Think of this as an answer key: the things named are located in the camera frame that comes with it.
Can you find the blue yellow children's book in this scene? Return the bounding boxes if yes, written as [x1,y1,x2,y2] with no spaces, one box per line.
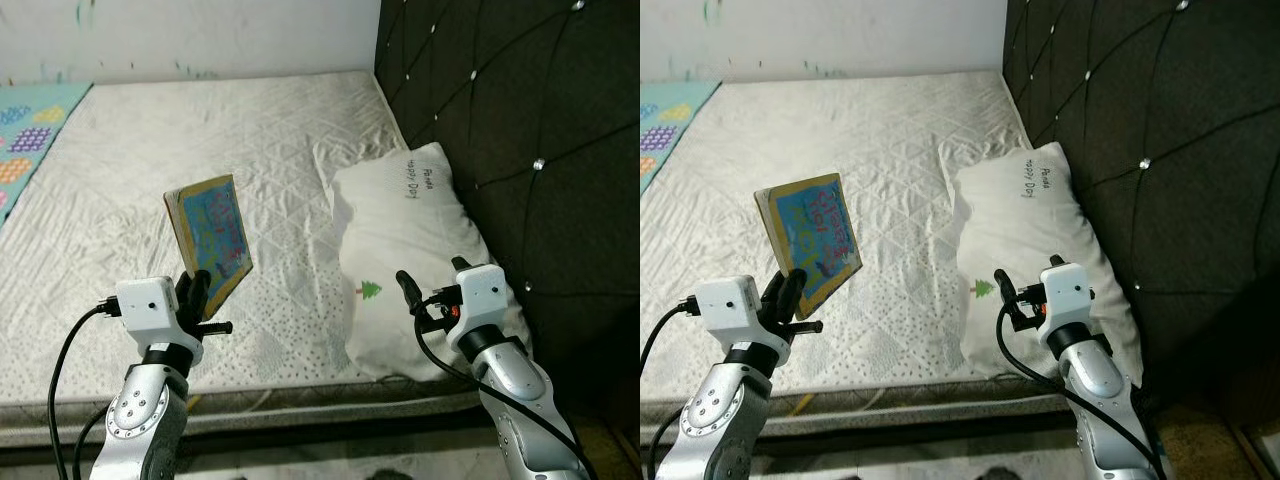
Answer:
[753,172,864,322]
[162,173,255,322]

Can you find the teal towel colourful shapes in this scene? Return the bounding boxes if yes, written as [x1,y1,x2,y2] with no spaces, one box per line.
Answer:
[0,81,94,228]
[640,79,722,198]

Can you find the white pillow green tree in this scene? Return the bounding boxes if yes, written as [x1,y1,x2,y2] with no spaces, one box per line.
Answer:
[954,141,1148,388]
[329,141,533,384]

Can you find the grey quilted mattress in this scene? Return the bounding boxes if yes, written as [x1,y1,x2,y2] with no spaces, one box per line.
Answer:
[0,69,483,448]
[640,69,1118,443]

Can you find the black tufted headboard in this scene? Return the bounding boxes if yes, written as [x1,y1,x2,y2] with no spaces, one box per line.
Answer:
[1002,0,1280,406]
[374,0,641,426]

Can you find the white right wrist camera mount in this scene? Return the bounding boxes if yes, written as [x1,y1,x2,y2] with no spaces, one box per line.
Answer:
[454,262,518,338]
[1039,262,1095,333]

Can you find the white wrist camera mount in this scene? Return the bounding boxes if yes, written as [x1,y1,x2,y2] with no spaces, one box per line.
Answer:
[696,275,768,347]
[454,262,518,338]
[114,276,188,347]
[1039,262,1095,333]

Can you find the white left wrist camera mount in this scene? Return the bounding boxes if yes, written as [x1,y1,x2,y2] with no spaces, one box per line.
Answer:
[696,275,768,347]
[114,276,188,347]

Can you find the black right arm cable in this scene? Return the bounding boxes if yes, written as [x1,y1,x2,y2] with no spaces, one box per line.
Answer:
[413,310,596,479]
[997,305,1166,479]

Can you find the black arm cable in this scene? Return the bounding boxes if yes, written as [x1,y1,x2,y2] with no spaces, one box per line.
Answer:
[48,297,123,480]
[413,310,596,479]
[640,295,701,480]
[997,305,1166,479]

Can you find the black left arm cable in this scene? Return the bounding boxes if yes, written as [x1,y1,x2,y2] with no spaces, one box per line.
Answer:
[640,295,701,480]
[48,297,123,480]

